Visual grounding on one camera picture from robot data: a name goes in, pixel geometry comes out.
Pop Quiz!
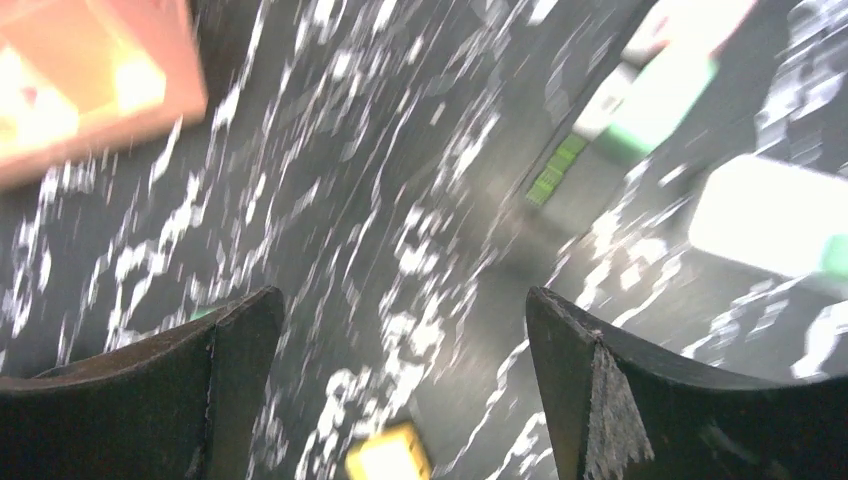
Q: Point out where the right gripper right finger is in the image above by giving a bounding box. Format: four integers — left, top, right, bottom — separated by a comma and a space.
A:
525, 287, 847, 479

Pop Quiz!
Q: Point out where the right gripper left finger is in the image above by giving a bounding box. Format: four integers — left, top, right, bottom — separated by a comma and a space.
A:
1, 287, 285, 479

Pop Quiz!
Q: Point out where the yellow plug adapter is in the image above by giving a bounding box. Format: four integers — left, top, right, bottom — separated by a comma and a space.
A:
345, 422, 432, 480

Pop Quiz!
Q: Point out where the green plug adapter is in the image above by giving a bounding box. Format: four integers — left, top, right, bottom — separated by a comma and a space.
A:
572, 46, 719, 164

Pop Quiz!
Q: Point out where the pink plug adapter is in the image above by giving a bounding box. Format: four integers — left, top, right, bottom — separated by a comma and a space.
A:
621, 0, 756, 65

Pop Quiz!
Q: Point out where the green plug on white strip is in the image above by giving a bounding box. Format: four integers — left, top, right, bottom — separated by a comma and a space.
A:
819, 233, 848, 281

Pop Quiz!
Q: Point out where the white power strip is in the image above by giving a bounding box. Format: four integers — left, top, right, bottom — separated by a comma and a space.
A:
687, 154, 847, 298

